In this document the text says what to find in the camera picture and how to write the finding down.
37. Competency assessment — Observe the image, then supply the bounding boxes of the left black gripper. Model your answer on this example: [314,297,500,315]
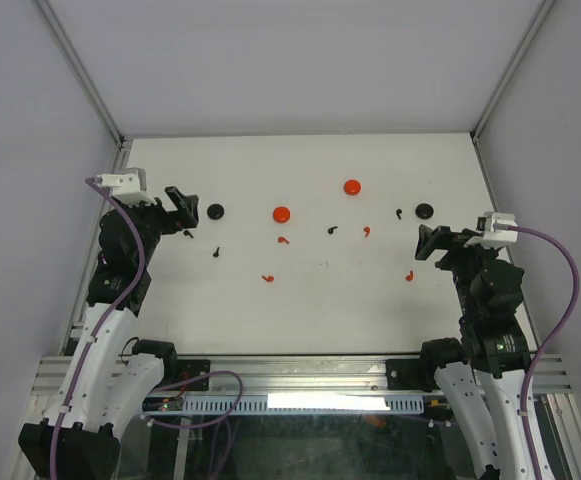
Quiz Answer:
[112,185,197,267]

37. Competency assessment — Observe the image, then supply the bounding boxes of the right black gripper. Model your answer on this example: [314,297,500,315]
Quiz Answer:
[414,223,497,319]

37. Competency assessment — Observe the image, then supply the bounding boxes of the black earbud charging case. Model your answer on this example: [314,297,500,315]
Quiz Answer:
[206,203,225,221]

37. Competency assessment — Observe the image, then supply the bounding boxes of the red charging case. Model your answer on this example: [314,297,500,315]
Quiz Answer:
[343,179,362,196]
[272,206,291,224]

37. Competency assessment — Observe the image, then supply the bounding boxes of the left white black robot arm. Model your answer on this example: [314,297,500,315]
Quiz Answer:
[18,186,199,479]

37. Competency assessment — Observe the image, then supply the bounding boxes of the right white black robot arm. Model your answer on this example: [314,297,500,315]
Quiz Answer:
[415,225,554,479]

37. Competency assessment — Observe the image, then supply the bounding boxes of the small green circuit board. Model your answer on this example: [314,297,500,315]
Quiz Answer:
[142,397,184,412]

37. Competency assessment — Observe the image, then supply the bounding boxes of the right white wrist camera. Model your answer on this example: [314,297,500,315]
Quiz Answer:
[473,212,518,249]

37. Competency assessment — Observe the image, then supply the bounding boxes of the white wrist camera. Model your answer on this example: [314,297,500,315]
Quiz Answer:
[95,168,154,207]
[473,212,518,249]

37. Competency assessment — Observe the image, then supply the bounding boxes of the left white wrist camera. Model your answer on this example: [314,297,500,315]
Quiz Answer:
[95,168,154,207]

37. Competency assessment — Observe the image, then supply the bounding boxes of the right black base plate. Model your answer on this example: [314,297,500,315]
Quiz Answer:
[385,359,427,391]

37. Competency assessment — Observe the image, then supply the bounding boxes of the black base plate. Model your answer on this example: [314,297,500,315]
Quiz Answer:
[385,359,427,391]
[172,358,211,392]

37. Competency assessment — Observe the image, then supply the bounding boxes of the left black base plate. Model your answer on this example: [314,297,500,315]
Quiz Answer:
[172,358,211,392]

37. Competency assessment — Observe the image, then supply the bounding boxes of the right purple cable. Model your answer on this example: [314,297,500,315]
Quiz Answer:
[512,225,581,480]

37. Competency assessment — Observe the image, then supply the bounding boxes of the aluminium mounting rail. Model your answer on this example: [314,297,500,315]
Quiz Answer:
[32,354,572,396]

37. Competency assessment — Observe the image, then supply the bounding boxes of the grey slotted cable duct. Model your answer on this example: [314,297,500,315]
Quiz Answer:
[142,394,426,415]

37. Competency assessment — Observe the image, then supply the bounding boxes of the left aluminium frame post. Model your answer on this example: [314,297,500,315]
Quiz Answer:
[31,0,124,146]

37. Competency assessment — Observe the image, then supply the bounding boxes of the aluminium frame post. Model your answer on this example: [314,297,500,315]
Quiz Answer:
[471,0,557,144]
[31,0,124,146]

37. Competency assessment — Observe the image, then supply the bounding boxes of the right aluminium frame post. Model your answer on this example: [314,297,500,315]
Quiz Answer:
[471,0,557,144]

